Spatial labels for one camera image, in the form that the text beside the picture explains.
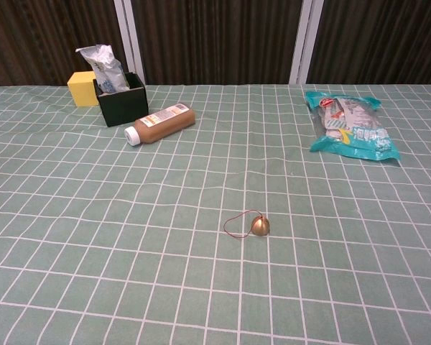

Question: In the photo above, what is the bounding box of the brown bottle with white cap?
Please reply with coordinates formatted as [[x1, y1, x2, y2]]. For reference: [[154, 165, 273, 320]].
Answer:
[[124, 103, 196, 147]]

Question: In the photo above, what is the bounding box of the teal snack package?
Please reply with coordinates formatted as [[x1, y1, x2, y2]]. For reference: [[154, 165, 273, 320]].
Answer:
[[305, 90, 402, 165]]

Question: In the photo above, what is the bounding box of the black open box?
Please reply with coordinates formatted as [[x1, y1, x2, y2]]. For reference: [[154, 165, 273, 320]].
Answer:
[[93, 71, 150, 128]]

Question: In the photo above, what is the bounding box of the silver white foil bag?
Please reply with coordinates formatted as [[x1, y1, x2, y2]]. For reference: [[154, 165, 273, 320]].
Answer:
[[75, 44, 131, 93]]

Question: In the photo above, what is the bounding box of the green checked tablecloth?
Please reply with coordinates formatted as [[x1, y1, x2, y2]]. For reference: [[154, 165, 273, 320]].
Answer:
[[0, 83, 431, 345]]

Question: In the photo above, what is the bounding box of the yellow cube block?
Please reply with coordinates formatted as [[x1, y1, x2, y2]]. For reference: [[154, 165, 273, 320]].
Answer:
[[67, 70, 100, 108]]

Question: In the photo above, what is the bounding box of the white partition frame post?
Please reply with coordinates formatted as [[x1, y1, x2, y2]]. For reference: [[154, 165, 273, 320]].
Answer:
[[113, 0, 147, 86], [289, 0, 325, 85]]

